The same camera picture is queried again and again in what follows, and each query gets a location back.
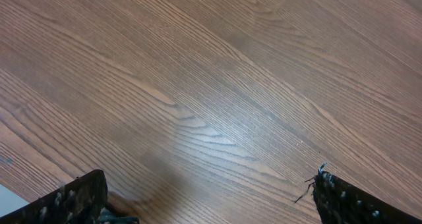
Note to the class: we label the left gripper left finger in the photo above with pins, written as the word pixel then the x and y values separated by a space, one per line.
pixel 79 201

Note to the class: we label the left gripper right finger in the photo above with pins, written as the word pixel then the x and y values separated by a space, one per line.
pixel 339 202

